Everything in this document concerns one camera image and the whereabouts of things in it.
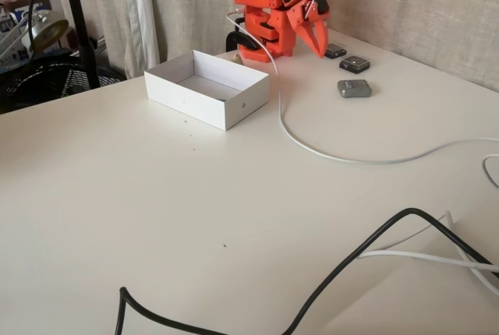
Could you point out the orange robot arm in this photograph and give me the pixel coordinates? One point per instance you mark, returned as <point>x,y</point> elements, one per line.
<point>257,0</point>

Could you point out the white sheer curtain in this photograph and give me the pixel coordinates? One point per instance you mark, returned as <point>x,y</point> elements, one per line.
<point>140,19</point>

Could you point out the silver desk lamp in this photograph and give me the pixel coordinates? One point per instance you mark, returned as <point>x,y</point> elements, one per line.
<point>48,29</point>

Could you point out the black floor fan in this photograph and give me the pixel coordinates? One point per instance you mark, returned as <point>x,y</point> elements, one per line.
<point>78,78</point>

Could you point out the white cardboard box bin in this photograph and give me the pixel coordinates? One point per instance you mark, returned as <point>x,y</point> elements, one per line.
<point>202,111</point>

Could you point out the grey rounded square block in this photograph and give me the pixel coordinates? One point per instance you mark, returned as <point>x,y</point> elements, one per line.
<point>354,89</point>

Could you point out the black stand pole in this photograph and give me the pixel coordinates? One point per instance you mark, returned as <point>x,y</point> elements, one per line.
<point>80,27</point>

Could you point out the black table clamp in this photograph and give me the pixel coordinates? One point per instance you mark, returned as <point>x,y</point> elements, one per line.
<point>239,39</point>

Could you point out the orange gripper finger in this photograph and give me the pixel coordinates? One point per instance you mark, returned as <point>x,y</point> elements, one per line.
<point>322,35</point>
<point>310,41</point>

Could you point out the black square block clear lid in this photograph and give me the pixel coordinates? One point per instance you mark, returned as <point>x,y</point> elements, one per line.
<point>354,64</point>
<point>336,51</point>

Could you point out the orange gripper body black motor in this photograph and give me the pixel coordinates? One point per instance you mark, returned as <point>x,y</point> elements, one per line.
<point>303,20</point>

